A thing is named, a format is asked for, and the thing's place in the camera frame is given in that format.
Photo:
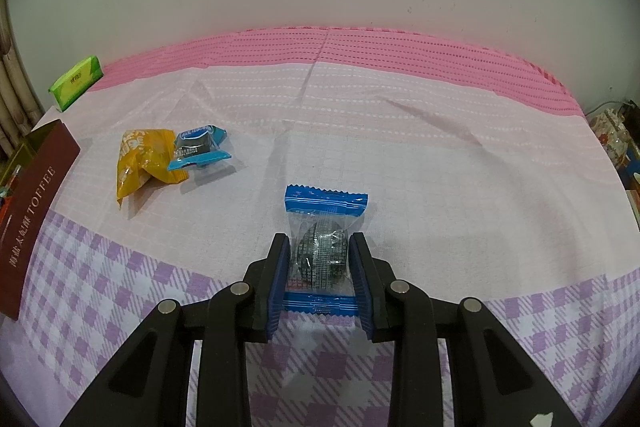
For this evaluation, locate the yellow snack packet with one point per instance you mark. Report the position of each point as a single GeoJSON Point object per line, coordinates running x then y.
{"type": "Point", "coordinates": [142, 162]}

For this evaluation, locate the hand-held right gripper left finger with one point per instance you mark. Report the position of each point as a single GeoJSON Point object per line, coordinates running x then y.
{"type": "Point", "coordinates": [280, 282]}

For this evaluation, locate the small blue snack packet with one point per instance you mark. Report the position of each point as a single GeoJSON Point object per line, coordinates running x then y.
{"type": "Point", "coordinates": [197, 147]}

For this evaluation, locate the checked purple bed sheet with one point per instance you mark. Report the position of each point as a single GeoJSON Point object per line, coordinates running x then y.
{"type": "Point", "coordinates": [400, 132]}

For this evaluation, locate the clear blue-ended snack packet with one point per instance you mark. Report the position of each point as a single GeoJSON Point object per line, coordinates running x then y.
{"type": "Point", "coordinates": [320, 252]}

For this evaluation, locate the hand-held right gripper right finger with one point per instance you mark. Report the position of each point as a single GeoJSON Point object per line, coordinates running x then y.
{"type": "Point", "coordinates": [361, 282]}

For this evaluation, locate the green tissue pack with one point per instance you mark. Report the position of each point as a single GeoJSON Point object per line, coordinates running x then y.
{"type": "Point", "coordinates": [75, 82]}

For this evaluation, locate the patterned beige curtain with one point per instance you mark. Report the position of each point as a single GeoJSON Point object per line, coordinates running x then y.
{"type": "Point", "coordinates": [12, 97]}

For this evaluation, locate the dark red tin box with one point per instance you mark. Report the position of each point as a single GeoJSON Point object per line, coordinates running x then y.
{"type": "Point", "coordinates": [35, 207]}

